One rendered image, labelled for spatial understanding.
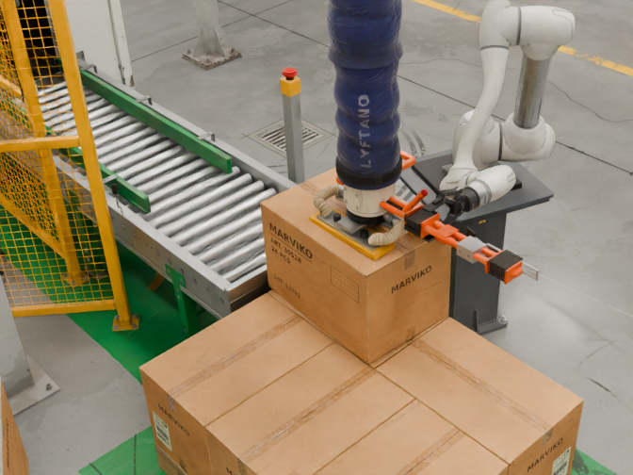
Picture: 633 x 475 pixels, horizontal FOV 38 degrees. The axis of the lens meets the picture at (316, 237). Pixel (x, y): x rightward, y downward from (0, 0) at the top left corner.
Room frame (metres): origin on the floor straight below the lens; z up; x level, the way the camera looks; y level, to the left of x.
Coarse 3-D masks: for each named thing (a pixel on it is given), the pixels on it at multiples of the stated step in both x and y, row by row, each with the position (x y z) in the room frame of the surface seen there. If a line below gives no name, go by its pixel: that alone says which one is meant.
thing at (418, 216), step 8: (416, 208) 2.52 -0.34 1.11; (408, 216) 2.50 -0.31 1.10; (416, 216) 2.49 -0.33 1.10; (424, 216) 2.49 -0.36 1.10; (432, 216) 2.47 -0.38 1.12; (408, 224) 2.48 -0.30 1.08; (416, 224) 2.44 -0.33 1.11; (424, 224) 2.44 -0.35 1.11; (432, 224) 2.46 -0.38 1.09; (416, 232) 2.44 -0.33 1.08; (424, 232) 2.44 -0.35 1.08
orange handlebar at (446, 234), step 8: (400, 152) 2.93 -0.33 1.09; (408, 160) 2.86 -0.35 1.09; (392, 200) 2.61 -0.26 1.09; (384, 208) 2.58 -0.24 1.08; (392, 208) 2.56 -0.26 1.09; (400, 216) 2.52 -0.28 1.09; (440, 224) 2.45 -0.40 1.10; (448, 224) 2.43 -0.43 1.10; (432, 232) 2.41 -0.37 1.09; (440, 232) 2.40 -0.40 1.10; (448, 232) 2.39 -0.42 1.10; (456, 232) 2.40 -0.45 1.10; (440, 240) 2.38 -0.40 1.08; (448, 240) 2.36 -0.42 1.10; (456, 248) 2.33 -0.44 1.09; (488, 248) 2.30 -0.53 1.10; (480, 256) 2.26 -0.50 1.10; (512, 272) 2.17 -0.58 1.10; (520, 272) 2.17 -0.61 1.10
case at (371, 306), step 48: (288, 192) 2.91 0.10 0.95; (288, 240) 2.72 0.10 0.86; (336, 240) 2.59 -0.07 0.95; (432, 240) 2.56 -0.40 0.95; (288, 288) 2.74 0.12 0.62; (336, 288) 2.51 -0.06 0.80; (384, 288) 2.43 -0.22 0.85; (432, 288) 2.57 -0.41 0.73; (336, 336) 2.52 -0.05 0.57; (384, 336) 2.43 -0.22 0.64
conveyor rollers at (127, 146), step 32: (64, 96) 4.67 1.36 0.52; (96, 96) 4.60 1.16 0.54; (64, 128) 4.27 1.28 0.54; (96, 128) 4.28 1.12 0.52; (128, 128) 4.21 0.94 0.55; (64, 160) 3.96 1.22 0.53; (128, 160) 3.89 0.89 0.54; (160, 160) 3.89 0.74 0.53; (192, 160) 3.91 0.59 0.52; (160, 192) 3.58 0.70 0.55; (192, 192) 3.58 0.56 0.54; (224, 192) 3.58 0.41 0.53; (256, 192) 3.59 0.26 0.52; (160, 224) 3.35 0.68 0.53; (192, 224) 3.35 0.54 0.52; (256, 224) 3.28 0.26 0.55; (256, 256) 3.06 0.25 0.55
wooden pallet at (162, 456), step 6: (156, 444) 2.43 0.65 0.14; (156, 450) 2.43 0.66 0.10; (162, 450) 2.40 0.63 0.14; (162, 456) 2.40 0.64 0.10; (168, 456) 2.37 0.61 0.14; (162, 462) 2.41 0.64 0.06; (168, 462) 2.37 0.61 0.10; (174, 462) 2.34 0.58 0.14; (162, 468) 2.42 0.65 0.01; (168, 468) 2.38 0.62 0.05; (174, 468) 2.34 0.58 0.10; (180, 468) 2.31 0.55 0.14; (168, 474) 2.39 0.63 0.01; (174, 474) 2.35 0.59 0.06; (180, 474) 2.34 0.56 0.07; (186, 474) 2.28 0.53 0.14
